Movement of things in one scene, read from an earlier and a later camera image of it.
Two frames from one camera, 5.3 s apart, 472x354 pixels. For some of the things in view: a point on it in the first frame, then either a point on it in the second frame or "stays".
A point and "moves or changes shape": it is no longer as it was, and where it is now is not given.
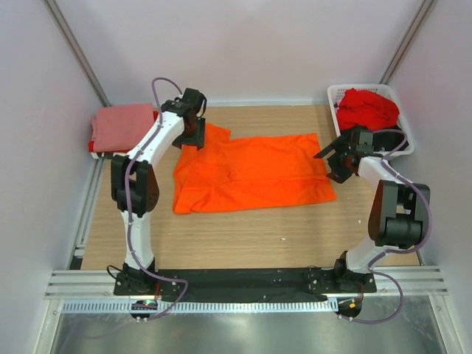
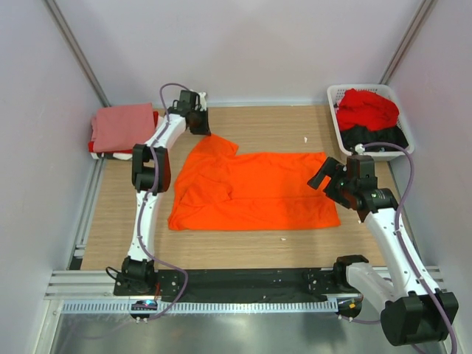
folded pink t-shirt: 118,127 stays
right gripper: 338,145 → 329,168
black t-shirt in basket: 382,140 stays
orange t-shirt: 231,173 moves or changes shape
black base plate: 244,282 stays
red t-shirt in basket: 367,109 stays
